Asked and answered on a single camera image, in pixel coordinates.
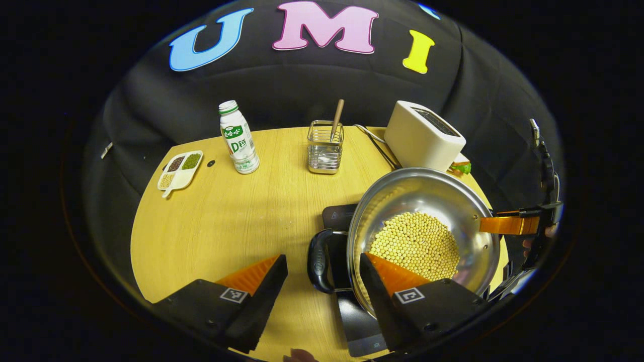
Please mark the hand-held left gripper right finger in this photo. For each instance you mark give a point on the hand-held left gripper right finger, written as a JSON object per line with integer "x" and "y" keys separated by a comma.
{"x": 377, "y": 306}

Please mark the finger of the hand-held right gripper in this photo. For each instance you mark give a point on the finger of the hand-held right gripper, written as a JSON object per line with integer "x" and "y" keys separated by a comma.
{"x": 508, "y": 225}
{"x": 533, "y": 210}

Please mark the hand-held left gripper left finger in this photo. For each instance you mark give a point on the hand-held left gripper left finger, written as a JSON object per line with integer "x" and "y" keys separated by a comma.
{"x": 261, "y": 306}

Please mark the black induction cooktop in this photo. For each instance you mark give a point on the black induction cooktop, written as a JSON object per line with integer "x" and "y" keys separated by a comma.
{"x": 359, "y": 322}

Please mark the pile of yellow soybeans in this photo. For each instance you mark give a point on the pile of yellow soybeans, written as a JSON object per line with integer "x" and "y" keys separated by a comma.
{"x": 417, "y": 244}

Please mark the toy sandwich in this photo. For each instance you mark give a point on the toy sandwich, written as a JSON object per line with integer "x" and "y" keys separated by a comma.
{"x": 462, "y": 168}

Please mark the white toaster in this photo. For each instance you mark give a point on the white toaster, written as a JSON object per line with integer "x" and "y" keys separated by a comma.
{"x": 417, "y": 143}

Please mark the white divided dish with beans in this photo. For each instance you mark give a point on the white divided dish with beans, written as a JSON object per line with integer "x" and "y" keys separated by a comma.
{"x": 180, "y": 173}

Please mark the white milk bottle green label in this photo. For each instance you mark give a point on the white milk bottle green label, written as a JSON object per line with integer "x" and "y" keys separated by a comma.
{"x": 239, "y": 143}

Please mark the silver cloth clip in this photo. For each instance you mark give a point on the silver cloth clip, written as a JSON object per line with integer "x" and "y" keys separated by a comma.
{"x": 106, "y": 150}

